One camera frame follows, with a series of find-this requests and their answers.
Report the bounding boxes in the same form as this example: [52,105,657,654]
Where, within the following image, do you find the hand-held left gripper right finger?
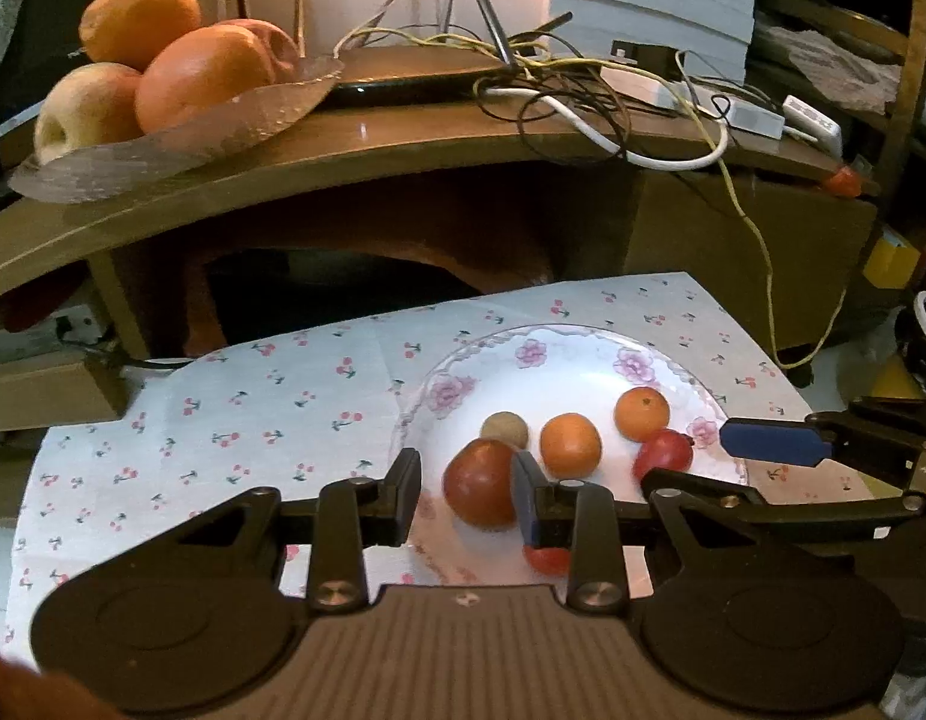
[509,450,816,612]

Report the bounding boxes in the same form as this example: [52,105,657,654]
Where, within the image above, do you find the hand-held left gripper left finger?
[154,448,424,612]

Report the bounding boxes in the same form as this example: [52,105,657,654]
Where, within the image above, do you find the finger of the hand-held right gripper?
[640,466,926,542]
[719,397,926,472]

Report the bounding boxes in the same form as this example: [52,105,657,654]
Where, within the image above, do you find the dark red apple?
[442,438,522,530]

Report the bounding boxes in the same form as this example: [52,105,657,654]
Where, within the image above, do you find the small red tomato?
[632,429,695,487]
[524,546,573,577]

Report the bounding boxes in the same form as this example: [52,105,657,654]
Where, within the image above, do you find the small orange mandarin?
[614,386,672,443]
[539,414,603,481]

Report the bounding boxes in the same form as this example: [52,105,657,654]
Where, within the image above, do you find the small brown round fruit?
[480,412,529,451]

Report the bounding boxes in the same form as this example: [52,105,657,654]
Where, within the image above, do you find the white floral plate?
[388,324,750,586]

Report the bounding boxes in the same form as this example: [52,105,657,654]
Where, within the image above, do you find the yellow box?
[862,229,923,286]

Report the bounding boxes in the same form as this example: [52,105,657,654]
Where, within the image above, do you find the cherry print tablecloth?
[7,270,878,650]

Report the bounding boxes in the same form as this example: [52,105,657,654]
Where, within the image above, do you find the small orange object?
[823,157,873,197]

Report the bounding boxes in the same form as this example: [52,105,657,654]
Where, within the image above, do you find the wooden television cabinet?
[0,86,884,436]

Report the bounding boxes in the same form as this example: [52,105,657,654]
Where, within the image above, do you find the white plug box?
[781,94,843,156]

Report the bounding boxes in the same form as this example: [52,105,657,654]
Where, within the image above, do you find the white power adapter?
[599,64,740,119]

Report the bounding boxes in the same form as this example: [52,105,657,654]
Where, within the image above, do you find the dark wooden shelf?
[755,0,926,192]

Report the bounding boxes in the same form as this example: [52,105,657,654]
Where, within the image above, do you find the amber glass fruit tray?
[7,52,345,205]

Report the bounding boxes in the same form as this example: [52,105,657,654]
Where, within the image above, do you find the small black adapter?
[611,40,683,70]

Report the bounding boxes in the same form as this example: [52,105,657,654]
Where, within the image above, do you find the black router with antennas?
[331,0,578,107]

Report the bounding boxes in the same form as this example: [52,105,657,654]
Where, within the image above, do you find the large orange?
[134,26,278,134]
[79,0,203,72]

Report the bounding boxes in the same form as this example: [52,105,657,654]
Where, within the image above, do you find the yellow apple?
[32,64,145,166]

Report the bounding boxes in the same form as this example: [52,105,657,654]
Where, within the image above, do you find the white cable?
[476,82,735,172]

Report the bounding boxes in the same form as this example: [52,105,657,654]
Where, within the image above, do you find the dark brown cable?
[474,11,640,162]

